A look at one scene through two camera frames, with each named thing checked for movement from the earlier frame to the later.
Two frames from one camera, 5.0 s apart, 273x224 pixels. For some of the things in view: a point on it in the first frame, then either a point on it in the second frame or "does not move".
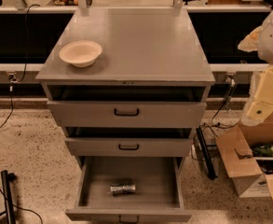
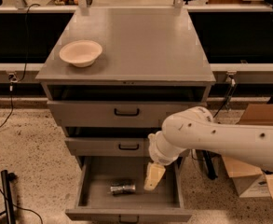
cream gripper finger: x=270 y=91 to x=154 y=175
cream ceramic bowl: x=81 y=53 does not move
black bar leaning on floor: x=206 y=155 does not move
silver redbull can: x=118 y=189 does not move
